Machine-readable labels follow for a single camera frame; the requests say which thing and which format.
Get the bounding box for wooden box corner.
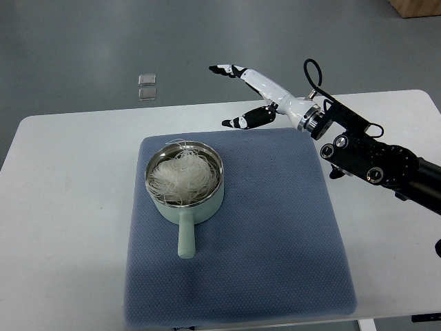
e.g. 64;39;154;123
389;0;440;19

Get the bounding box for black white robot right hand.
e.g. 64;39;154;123
209;64;320;132

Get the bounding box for white vermicelli nest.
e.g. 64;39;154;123
145;139;223;207

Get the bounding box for blue textured table mat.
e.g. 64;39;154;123
124;128;357;328

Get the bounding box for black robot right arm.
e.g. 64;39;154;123
303;59;440;214

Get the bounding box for upper metal floor plate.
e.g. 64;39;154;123
138;73;156;86

